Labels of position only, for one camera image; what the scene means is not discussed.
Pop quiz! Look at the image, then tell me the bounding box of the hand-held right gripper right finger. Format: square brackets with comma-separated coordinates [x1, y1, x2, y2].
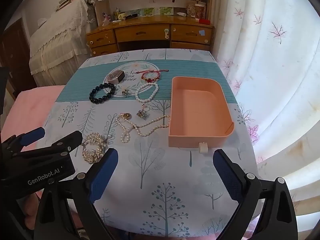
[212, 149, 298, 240]

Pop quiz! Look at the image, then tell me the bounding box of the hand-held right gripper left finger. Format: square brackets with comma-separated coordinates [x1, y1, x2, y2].
[34, 148, 118, 240]

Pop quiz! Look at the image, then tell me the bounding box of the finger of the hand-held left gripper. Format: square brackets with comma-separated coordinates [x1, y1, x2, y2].
[0, 127, 46, 155]
[21, 131, 83, 162]

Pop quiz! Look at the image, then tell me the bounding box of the gold leaf hair comb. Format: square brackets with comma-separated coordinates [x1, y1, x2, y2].
[82, 132, 108, 164]

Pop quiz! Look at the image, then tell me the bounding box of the black bead bracelet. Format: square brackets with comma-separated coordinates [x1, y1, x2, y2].
[89, 82, 117, 105]

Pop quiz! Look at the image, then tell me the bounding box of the pearl necklace with gold pendant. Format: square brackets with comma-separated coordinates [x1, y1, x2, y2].
[115, 112, 171, 143]

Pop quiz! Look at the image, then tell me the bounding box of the peach plastic tray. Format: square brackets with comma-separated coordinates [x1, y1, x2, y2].
[168, 76, 235, 153]

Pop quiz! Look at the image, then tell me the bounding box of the white pearl bracelet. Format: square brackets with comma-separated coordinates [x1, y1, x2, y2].
[135, 82, 159, 103]

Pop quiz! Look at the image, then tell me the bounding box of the pink blanket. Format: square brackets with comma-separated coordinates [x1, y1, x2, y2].
[0, 85, 65, 155]

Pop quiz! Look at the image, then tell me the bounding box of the dark wooden door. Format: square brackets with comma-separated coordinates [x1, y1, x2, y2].
[0, 20, 33, 93]

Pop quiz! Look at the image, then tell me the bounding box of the rose gold smartwatch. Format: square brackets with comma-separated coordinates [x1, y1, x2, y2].
[104, 70, 125, 84]

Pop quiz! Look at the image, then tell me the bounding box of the white lace cover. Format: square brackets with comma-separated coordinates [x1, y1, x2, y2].
[29, 0, 97, 87]

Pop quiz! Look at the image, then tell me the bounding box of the white leaf print curtain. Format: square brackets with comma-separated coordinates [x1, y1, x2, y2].
[210, 0, 320, 220]

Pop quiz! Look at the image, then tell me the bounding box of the wooden desk with drawers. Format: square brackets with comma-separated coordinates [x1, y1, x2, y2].
[86, 15, 215, 57]

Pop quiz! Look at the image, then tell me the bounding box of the stack of books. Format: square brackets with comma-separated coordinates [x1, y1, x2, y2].
[56, 0, 83, 12]

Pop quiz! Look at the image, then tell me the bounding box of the row of green picture cards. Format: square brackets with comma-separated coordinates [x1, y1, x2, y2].
[122, 6, 175, 17]

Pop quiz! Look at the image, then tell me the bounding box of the red string bracelet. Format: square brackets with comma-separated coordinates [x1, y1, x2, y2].
[137, 69, 169, 83]

